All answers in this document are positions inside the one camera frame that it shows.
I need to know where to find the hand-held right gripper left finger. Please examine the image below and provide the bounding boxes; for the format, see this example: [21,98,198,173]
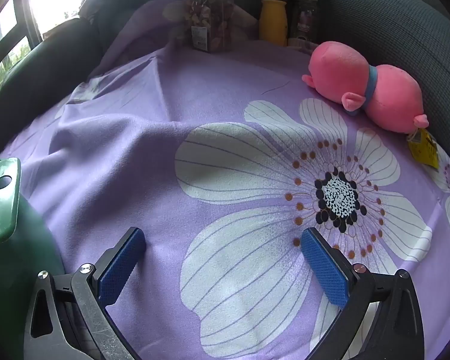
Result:
[23,227,147,360]

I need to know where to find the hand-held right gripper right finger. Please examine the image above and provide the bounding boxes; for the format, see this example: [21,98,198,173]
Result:
[300,227,425,360]

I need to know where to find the green plastic basin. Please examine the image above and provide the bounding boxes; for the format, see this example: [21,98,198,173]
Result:
[0,157,66,360]

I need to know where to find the purple floral blanket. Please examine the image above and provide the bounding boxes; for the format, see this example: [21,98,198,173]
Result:
[0,0,450,360]

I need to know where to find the yellow hang tag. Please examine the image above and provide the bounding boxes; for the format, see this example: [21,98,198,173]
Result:
[408,128,439,168]

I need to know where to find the pink plush pig toy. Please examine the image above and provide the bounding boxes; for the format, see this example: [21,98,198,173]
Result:
[302,40,430,134]

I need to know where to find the dark grey sofa cushion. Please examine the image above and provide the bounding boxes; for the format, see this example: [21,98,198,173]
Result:
[0,17,106,166]

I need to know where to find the dark jar with lid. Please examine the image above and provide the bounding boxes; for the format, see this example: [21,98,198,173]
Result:
[288,0,319,47]

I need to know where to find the yellow vase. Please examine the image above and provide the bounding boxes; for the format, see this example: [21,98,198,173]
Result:
[259,0,287,47]

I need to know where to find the dark grey sofa backrest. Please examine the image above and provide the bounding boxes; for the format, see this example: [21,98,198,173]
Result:
[315,0,450,166]

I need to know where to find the clear bag of nuts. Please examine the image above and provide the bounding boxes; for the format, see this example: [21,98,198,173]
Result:
[183,0,235,54]

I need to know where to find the window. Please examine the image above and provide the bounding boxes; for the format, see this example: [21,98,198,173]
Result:
[0,0,83,98]

